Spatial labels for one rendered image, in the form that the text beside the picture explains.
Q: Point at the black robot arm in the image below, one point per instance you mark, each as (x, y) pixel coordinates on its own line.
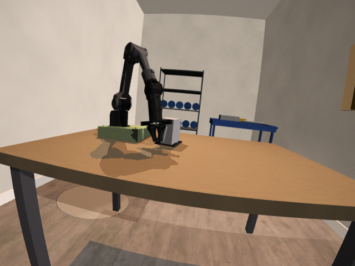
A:
(153, 89)

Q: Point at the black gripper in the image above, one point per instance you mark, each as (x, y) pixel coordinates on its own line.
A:
(156, 116)

